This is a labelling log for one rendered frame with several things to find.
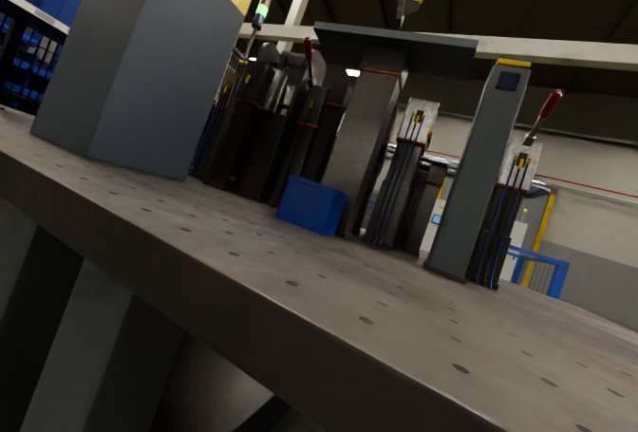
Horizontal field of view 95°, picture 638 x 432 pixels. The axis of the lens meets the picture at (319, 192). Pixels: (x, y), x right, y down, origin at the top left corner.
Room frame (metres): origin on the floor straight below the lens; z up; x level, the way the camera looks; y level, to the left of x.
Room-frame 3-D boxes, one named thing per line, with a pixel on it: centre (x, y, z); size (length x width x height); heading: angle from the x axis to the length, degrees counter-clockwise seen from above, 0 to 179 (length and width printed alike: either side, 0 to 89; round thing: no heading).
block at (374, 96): (0.69, -0.05, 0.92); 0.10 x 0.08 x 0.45; 70
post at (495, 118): (0.61, -0.30, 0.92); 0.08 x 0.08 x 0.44; 70
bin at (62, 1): (1.06, 1.02, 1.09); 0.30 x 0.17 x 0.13; 156
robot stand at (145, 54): (0.60, 0.42, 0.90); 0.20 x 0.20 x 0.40; 65
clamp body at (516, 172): (0.72, -0.44, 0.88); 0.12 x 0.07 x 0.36; 160
